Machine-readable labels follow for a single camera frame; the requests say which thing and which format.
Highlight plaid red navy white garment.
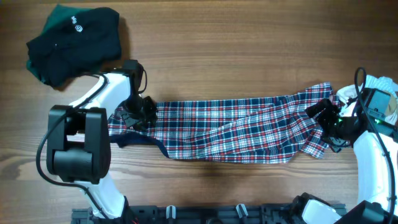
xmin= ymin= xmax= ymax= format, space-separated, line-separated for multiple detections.
xmin=108 ymin=82 xmax=337 ymax=164

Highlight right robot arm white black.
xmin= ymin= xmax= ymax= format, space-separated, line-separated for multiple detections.
xmin=305 ymin=88 xmax=397 ymax=223

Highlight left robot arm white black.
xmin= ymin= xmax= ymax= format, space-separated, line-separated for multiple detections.
xmin=36 ymin=59 xmax=157 ymax=223

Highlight crumpled pale camouflage garment pile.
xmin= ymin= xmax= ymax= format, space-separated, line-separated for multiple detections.
xmin=336 ymin=75 xmax=397 ymax=126

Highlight black garment with white logo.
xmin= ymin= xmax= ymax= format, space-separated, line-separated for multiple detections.
xmin=26 ymin=7 xmax=122 ymax=87

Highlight dark green garment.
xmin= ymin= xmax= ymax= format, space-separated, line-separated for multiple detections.
xmin=26 ymin=4 xmax=90 ymax=85

